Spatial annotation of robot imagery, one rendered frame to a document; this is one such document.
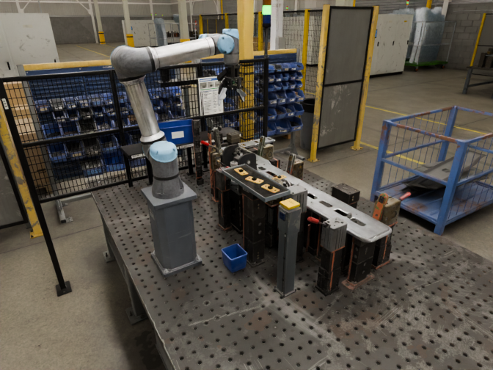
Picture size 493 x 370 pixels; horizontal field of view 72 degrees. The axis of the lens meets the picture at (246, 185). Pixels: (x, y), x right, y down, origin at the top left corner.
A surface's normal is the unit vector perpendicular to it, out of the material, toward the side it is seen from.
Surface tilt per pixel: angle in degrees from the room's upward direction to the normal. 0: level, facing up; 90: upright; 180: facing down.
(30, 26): 90
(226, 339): 0
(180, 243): 90
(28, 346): 0
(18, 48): 90
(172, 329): 0
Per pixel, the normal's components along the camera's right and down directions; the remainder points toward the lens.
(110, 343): -0.01, -0.90
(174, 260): 0.53, 0.37
